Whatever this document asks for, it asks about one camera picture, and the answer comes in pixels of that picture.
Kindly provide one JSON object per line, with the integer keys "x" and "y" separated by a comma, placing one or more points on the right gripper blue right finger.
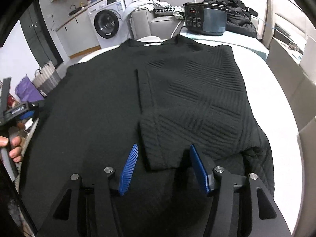
{"x": 203, "y": 169}

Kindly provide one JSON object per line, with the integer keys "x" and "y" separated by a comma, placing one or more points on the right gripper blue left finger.
{"x": 128, "y": 169}

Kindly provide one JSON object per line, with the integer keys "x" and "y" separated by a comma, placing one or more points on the black knit sweater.
{"x": 162, "y": 97}

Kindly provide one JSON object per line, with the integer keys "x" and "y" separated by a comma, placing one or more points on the black clothes pile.
{"x": 239, "y": 18}

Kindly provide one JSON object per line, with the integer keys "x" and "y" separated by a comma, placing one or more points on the person's left hand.
{"x": 15, "y": 153}

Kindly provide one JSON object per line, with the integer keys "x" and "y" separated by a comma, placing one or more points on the purple bag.
{"x": 27, "y": 92}

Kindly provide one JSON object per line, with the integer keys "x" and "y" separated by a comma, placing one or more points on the woven laundry basket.
{"x": 46, "y": 78}

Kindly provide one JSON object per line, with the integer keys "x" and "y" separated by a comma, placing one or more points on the plaid bed sheet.
{"x": 273, "y": 113}

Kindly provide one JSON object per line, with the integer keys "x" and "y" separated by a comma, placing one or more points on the white washing machine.
{"x": 106, "y": 19}

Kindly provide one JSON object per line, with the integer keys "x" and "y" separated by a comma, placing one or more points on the grey sofa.
{"x": 162, "y": 23}

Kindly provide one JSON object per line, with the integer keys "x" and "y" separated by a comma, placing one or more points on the light blue garment on sofa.
{"x": 150, "y": 5}

